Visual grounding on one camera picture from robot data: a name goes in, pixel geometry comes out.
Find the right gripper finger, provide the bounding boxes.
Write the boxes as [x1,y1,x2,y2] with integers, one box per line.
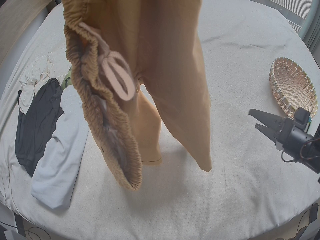
[249,109,285,135]
[255,123,280,145]

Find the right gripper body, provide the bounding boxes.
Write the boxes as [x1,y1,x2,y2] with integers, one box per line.
[275,118,309,160]

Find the tan shorts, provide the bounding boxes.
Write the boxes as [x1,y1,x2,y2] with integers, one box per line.
[60,0,213,191]

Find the round woven basket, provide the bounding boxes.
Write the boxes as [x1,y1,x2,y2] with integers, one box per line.
[269,56,317,121]

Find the bed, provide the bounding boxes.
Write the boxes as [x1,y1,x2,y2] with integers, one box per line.
[0,0,320,240]

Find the pale grey garment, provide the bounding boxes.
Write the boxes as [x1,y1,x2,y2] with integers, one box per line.
[30,85,90,209]

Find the green garment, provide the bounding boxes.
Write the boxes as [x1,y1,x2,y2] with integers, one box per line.
[60,66,75,88]

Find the black garment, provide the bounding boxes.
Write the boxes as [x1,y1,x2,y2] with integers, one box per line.
[14,78,66,177]

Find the white garment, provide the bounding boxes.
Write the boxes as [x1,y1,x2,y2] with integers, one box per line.
[19,51,64,114]

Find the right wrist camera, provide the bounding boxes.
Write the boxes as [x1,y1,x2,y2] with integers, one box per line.
[294,107,312,131]

